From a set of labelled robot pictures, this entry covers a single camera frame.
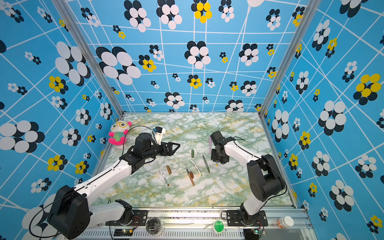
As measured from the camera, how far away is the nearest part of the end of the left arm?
63cm

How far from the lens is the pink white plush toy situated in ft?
3.31

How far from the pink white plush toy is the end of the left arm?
0.42 metres
